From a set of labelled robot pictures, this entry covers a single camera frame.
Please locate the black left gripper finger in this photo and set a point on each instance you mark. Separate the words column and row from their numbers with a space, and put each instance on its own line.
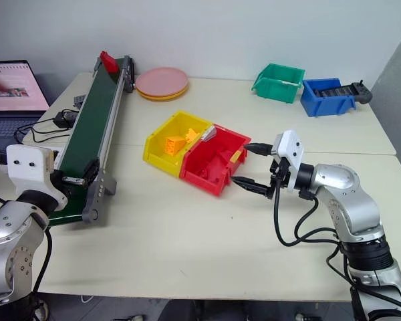
column 74, row 181

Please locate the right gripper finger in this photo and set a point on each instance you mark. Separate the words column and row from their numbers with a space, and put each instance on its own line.
column 254, row 185
column 259, row 148

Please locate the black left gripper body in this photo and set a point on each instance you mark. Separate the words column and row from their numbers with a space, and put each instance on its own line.
column 57, row 179

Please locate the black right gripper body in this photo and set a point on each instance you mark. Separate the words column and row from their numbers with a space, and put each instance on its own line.
column 278, row 177

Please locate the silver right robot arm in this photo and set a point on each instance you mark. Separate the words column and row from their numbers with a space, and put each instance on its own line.
column 357, row 214

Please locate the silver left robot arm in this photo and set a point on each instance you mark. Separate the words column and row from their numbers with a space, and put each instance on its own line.
column 10, row 240

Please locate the large red angular piece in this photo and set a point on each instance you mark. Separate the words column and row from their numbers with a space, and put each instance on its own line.
column 216, row 167

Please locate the small red piece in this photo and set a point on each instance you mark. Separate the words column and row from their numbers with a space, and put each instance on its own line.
column 204, row 174

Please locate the grey label clip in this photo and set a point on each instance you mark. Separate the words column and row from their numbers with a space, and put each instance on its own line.
column 209, row 133

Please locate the red storage bin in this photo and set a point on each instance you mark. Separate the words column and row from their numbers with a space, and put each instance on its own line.
column 200, row 177

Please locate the black power adapter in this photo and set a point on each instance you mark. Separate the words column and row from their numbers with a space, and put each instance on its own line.
column 65, row 119

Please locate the green storage bin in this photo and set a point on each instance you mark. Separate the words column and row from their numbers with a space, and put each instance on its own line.
column 274, row 90

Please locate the small yellow toothed piece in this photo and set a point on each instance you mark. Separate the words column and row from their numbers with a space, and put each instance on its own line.
column 191, row 134

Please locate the blue storage bin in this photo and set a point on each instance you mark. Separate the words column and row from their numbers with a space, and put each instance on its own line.
column 321, row 104

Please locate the small grey block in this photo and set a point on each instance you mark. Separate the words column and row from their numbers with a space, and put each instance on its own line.
column 80, row 101

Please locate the yellow wedge block with holes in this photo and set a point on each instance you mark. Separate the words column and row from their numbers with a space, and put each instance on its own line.
column 173, row 145

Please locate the yellow storage bin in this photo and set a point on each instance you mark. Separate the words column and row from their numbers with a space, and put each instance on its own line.
column 160, row 157

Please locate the open laptop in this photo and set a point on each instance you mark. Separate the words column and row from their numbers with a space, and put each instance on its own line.
column 10, row 97

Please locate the yellow plate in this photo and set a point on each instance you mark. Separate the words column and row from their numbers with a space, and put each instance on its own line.
column 160, row 97

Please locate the black handheld device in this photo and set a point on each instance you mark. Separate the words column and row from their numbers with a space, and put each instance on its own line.
column 357, row 92

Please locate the pink plate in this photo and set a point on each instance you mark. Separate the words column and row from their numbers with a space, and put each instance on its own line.
column 161, row 81

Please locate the red block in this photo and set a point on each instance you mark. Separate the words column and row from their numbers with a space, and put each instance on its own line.
column 109, row 63

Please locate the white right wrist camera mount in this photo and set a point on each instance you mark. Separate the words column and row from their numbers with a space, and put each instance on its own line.
column 291, row 157

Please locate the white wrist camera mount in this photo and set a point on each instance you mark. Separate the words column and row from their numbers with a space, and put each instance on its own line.
column 291, row 157
column 28, row 170

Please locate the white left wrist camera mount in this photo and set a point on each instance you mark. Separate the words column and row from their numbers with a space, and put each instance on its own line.
column 28, row 170

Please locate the green conveyor belt silver frame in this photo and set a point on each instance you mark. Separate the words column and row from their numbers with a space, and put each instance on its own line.
column 90, row 123

